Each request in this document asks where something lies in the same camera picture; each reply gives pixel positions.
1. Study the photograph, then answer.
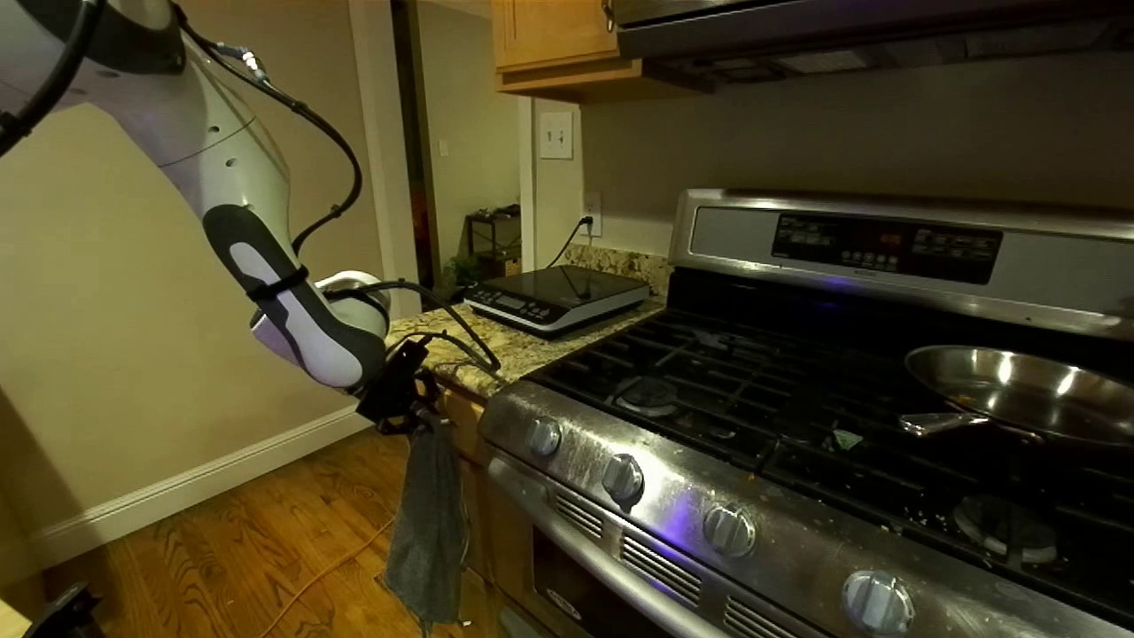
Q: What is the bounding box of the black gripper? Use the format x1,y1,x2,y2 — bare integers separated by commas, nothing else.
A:
352,332,447,436

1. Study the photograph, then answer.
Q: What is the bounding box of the gray hanging towel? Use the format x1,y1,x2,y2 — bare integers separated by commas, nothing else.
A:
378,420,471,631

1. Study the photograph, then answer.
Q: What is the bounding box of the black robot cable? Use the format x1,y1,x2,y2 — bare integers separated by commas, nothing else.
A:
173,8,506,375

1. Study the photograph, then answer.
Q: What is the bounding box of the black induction cooktop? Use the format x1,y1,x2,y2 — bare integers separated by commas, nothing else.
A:
460,261,657,342

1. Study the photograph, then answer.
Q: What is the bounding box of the wooden drawer with metal handle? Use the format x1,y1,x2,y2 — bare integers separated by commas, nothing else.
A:
432,379,497,473

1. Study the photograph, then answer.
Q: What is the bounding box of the black power cable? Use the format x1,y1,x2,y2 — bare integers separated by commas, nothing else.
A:
547,214,594,277

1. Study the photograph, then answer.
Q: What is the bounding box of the steel frying pan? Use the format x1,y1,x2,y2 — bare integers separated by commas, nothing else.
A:
895,342,1134,454

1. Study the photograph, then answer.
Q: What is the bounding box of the white light switch plate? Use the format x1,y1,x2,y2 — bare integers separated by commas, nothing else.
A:
536,102,582,163

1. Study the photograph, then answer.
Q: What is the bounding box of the stainless steel microwave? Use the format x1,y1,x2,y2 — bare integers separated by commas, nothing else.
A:
598,0,1134,96

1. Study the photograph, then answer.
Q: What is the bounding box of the stainless steel gas stove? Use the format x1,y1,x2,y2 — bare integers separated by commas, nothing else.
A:
475,184,1134,638

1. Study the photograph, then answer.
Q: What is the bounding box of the wooden wall cabinet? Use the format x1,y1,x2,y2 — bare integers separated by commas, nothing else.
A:
488,0,651,99

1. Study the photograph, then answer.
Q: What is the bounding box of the tall wooden drawer front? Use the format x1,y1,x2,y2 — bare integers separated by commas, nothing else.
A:
457,462,539,631

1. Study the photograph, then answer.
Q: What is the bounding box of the dark shelf rack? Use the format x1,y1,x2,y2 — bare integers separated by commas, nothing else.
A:
460,201,526,283

